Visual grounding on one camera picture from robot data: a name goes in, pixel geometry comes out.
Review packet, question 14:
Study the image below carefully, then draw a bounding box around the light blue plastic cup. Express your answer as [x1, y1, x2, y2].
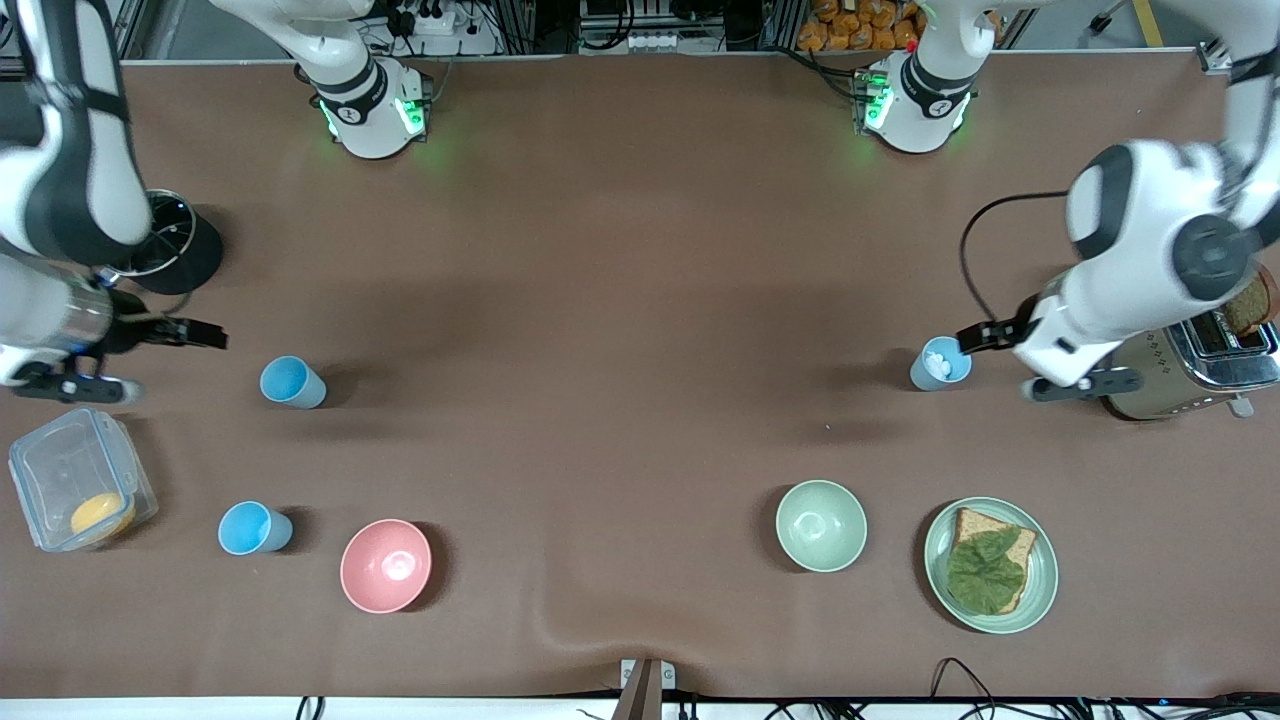
[218, 500, 294, 556]
[260, 356, 328, 410]
[909, 336, 973, 392]

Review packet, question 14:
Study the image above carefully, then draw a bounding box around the black round pot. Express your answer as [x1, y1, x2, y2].
[108, 188, 224, 296]

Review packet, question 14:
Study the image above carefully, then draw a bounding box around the beige metal toaster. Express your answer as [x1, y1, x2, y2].
[1100, 300, 1280, 421]

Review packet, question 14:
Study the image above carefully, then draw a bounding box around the clear plastic food container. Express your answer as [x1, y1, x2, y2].
[8, 406, 159, 553]

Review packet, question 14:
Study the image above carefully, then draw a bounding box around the brown bread slice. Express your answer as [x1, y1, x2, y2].
[950, 507, 1039, 614]

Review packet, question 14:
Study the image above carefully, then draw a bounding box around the yellow round food item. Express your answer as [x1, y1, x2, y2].
[70, 492, 137, 542]

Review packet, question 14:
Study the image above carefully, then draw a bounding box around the green lettuce leaf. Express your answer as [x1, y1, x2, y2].
[946, 528, 1028, 615]

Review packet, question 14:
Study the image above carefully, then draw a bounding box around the dark toast slice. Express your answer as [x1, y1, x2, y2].
[1225, 268, 1278, 337]

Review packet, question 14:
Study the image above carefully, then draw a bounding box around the pale green plate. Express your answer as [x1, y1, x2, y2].
[923, 497, 1059, 635]

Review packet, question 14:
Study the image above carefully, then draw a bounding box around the pale green bowl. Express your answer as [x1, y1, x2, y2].
[775, 480, 868, 574]

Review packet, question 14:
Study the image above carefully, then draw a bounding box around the pink bowl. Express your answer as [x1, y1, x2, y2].
[340, 518, 433, 614]

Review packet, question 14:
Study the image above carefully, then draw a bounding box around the bag of orange buns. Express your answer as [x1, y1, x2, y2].
[797, 0, 921, 53]

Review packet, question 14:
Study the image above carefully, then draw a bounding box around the white power strip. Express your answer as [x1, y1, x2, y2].
[395, 4, 458, 37]

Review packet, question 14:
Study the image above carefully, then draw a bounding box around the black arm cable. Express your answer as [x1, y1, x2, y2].
[960, 190, 1071, 323]

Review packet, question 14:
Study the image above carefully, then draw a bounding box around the black looped cable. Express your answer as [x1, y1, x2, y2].
[930, 657, 1001, 703]

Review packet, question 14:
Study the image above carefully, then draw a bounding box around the metal table bracket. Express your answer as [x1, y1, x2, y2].
[620, 658, 676, 720]

